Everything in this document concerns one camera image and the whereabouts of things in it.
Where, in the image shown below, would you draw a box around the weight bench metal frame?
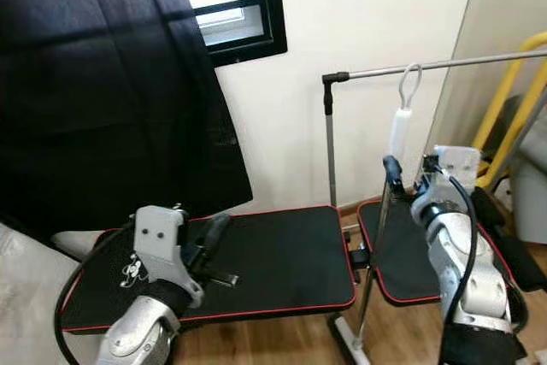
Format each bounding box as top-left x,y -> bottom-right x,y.
326,211 -> 373,365

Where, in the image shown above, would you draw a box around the black bench backrest with logo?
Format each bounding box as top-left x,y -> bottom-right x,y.
62,205 -> 358,334

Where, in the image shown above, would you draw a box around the yellow metal exercise frame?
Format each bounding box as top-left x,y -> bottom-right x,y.
474,32 -> 547,191

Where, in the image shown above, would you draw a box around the light grey cushion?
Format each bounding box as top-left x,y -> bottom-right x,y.
0,227 -> 103,365

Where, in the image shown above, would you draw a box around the grey metal clothes rack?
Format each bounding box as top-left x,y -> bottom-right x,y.
322,49 -> 547,209

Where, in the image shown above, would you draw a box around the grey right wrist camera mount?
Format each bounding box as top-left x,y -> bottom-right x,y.
427,145 -> 482,195

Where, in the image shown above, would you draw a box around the black curtain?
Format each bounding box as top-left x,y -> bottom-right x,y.
0,0 -> 255,238

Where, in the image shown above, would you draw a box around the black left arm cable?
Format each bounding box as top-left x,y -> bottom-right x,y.
54,220 -> 138,365

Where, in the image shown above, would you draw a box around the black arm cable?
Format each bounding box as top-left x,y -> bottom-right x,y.
54,220 -> 138,365
427,164 -> 479,327

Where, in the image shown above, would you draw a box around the grey rolled exercise mat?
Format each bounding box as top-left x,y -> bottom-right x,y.
509,138 -> 547,222

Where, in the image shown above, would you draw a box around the beige door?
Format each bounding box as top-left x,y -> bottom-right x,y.
427,0 -> 547,165

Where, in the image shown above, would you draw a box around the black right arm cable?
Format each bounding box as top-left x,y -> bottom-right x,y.
427,164 -> 479,327

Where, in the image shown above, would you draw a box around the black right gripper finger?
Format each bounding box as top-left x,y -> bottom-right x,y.
381,155 -> 406,197

